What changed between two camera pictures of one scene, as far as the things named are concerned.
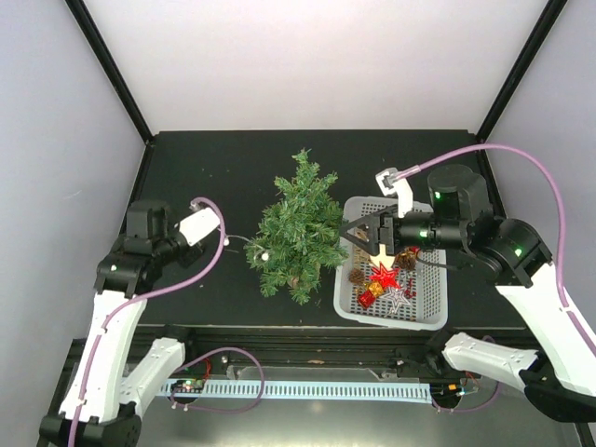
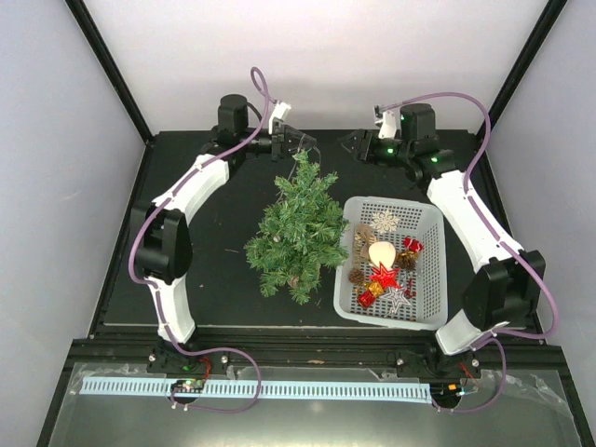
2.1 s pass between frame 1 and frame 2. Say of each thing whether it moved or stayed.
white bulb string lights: moved
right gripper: moved
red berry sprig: stayed
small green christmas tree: stayed
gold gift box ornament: stayed
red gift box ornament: stayed
